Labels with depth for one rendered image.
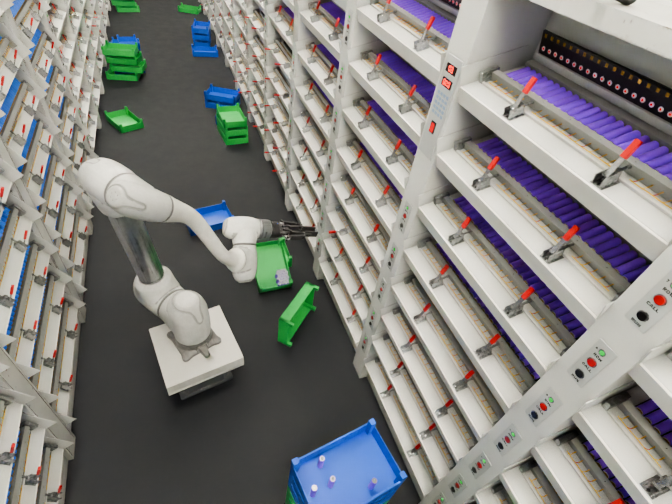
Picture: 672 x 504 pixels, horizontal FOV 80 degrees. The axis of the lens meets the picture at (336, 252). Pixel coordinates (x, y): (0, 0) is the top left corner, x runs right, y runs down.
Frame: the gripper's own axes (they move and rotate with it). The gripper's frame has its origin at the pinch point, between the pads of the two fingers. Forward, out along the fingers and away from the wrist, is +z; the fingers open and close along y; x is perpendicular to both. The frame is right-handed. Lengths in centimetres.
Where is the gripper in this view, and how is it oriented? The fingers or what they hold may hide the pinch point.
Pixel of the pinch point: (309, 231)
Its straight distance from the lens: 193.4
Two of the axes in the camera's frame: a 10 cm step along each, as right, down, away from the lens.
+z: 8.8, 0.2, 4.8
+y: 3.4, 6.8, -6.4
